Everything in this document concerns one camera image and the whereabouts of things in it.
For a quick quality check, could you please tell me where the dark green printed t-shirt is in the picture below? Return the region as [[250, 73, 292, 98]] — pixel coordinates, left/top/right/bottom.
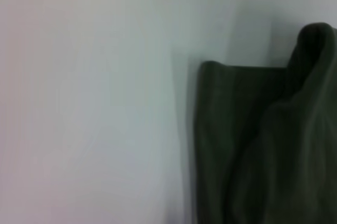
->
[[193, 22, 337, 224]]

